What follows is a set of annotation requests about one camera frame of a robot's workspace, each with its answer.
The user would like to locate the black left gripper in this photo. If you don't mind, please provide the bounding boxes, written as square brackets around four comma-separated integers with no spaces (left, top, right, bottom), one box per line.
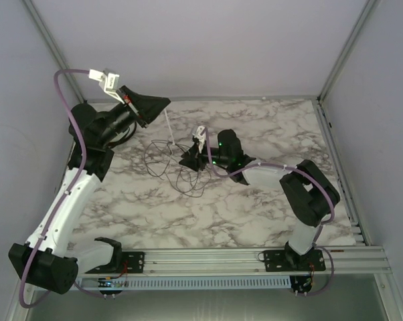
[96,85,171,146]

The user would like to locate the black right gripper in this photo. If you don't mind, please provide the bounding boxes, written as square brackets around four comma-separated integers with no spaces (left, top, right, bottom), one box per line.
[179,139,230,171]

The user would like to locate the grey wire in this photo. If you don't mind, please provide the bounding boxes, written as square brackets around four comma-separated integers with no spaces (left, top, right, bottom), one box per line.
[167,160,216,199]

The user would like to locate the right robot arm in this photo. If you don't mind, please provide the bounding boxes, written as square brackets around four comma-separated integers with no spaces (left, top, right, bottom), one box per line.
[179,126,340,270]

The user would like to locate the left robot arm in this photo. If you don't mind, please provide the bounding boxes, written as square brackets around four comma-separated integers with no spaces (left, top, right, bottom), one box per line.
[9,86,171,294]

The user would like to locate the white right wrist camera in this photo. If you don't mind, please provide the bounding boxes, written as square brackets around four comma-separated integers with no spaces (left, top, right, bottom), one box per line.
[191,126,206,153]

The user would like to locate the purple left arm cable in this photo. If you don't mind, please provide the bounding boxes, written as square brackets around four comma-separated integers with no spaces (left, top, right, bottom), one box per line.
[19,69,129,308]

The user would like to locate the aluminium back rail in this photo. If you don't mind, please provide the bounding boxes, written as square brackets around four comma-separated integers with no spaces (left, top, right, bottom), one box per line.
[88,95,317,104]

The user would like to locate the aluminium rail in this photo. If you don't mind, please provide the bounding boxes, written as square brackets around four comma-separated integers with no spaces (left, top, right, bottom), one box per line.
[77,245,390,277]
[88,95,317,104]

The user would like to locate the aluminium front rail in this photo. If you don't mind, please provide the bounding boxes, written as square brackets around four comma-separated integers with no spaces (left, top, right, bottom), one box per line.
[77,245,390,277]

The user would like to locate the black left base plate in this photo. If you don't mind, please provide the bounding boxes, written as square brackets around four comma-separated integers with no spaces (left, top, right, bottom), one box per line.
[87,251,145,275]

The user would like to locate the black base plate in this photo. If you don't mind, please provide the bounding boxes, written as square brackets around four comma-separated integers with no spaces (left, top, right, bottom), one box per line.
[262,249,326,272]
[87,251,145,275]

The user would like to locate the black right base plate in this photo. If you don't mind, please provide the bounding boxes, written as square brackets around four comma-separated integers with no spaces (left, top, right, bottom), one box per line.
[262,249,326,272]

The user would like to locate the grey slotted cable duct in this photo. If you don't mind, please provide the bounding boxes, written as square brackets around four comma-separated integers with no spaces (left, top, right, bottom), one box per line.
[76,276,291,291]

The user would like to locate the aluminium frame post right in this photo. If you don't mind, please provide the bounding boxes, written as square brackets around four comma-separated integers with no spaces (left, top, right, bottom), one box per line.
[317,0,381,104]

